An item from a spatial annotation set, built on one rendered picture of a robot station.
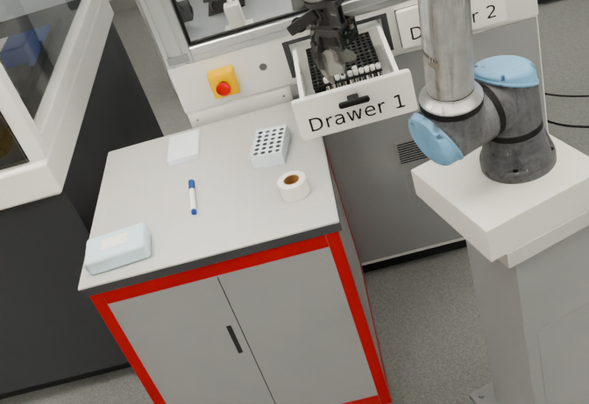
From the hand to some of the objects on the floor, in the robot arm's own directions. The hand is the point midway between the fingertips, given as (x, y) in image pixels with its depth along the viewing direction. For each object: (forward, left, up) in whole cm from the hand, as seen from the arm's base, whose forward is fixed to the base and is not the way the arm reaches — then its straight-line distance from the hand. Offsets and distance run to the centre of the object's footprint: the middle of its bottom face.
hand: (334, 74), depth 179 cm
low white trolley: (+22, +33, -96) cm, 104 cm away
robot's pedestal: (-39, -15, -98) cm, 107 cm away
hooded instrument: (+139, +123, -92) cm, 207 cm away
